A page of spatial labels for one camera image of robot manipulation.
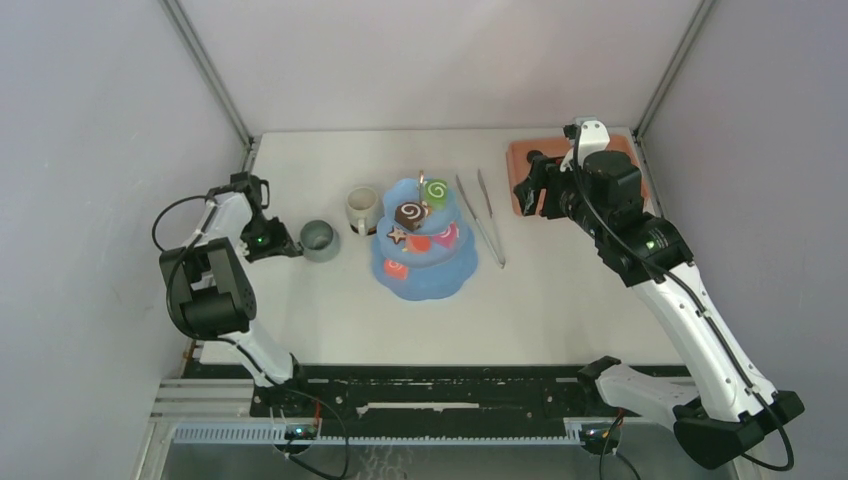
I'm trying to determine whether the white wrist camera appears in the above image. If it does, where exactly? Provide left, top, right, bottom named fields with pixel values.
left=229, top=172, right=270, bottom=211
left=560, top=117, right=610, bottom=172

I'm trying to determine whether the white speckled mug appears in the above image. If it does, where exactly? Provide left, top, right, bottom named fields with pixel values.
left=345, top=186, right=384, bottom=237

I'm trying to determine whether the dark green glazed mug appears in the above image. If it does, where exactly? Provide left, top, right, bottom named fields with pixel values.
left=299, top=219, right=341, bottom=263

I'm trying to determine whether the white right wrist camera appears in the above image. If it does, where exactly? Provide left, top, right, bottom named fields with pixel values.
left=560, top=117, right=610, bottom=172

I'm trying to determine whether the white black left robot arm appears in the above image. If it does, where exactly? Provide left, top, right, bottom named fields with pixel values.
left=159, top=172, right=313, bottom=417

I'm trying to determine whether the magenta swirl roll cake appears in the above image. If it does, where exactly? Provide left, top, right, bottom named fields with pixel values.
left=432, top=222, right=459, bottom=250

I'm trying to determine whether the light pink swirl roll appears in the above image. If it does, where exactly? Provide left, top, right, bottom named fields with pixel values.
left=383, top=259, right=409, bottom=280

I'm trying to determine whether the pink cake slice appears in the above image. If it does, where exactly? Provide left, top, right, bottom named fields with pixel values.
left=403, top=235, right=432, bottom=254

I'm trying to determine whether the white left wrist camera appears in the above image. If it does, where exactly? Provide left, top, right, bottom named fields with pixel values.
left=229, top=172, right=270, bottom=211

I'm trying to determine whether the blue three-tier cake stand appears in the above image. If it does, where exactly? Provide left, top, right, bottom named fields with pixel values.
left=371, top=177, right=478, bottom=301

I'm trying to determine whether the brown swirl roll cake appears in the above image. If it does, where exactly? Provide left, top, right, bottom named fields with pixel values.
left=394, top=201, right=430, bottom=232

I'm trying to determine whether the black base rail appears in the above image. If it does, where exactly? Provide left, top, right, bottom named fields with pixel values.
left=231, top=364, right=654, bottom=440

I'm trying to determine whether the white star cookie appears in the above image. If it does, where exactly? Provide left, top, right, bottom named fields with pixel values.
left=387, top=226, right=407, bottom=245

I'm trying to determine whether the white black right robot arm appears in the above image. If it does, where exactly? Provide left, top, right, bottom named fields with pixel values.
left=513, top=150, right=804, bottom=470

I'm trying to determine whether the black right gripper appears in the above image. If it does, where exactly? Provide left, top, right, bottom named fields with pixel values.
left=512, top=156, right=607, bottom=242

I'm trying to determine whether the black left camera cable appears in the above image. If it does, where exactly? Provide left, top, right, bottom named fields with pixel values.
left=150, top=194, right=213, bottom=253

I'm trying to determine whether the pink rectangular tray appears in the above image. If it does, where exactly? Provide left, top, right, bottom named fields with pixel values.
left=506, top=134, right=655, bottom=216

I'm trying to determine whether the green swirl roll cake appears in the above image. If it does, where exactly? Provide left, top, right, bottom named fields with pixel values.
left=420, top=179, right=449, bottom=211

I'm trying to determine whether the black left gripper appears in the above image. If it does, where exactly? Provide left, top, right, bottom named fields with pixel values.
left=239, top=215, right=297, bottom=265

